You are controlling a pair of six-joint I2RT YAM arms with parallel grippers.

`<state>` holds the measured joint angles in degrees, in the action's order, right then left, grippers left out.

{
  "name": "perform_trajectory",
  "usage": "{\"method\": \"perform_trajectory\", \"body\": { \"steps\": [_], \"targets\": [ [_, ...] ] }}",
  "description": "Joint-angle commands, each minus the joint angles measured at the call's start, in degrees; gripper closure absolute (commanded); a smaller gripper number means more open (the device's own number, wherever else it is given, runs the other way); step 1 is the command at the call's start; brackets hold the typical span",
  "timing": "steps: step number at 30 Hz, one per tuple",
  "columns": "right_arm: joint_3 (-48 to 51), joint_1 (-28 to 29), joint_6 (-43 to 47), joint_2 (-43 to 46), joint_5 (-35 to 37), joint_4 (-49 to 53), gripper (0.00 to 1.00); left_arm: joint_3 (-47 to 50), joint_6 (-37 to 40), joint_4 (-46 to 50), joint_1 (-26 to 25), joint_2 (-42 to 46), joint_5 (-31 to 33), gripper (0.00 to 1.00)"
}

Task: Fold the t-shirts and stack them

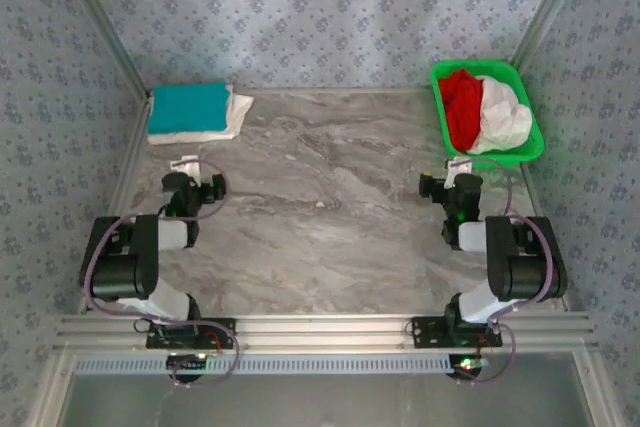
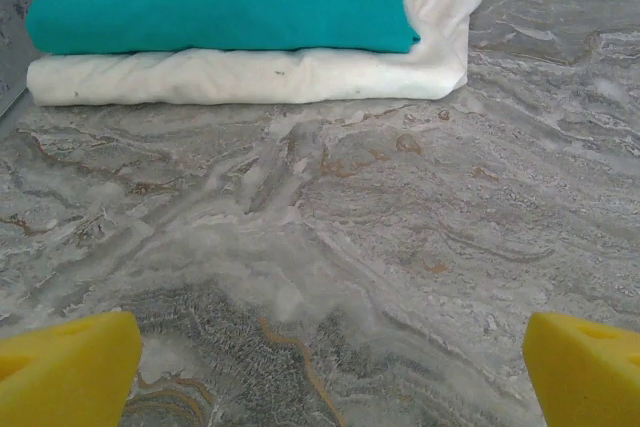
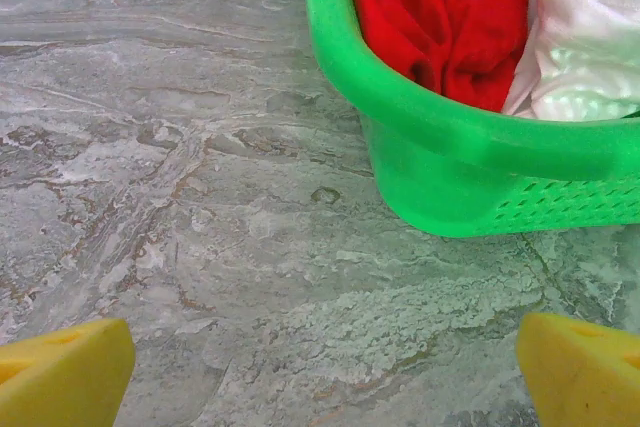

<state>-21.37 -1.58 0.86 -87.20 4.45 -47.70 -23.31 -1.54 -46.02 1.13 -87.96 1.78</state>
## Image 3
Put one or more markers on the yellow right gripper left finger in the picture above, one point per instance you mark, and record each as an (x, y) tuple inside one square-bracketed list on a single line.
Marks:
[(65, 377)]

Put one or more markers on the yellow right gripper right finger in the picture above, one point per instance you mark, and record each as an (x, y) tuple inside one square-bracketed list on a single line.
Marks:
[(585, 382)]

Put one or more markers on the crumpled white t-shirt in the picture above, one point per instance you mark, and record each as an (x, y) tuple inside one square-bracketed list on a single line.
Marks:
[(585, 37)]

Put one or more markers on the green plastic basket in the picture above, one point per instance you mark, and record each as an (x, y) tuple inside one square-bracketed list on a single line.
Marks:
[(450, 172)]

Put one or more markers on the red t-shirt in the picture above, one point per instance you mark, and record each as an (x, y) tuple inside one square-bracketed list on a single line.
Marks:
[(440, 22)]

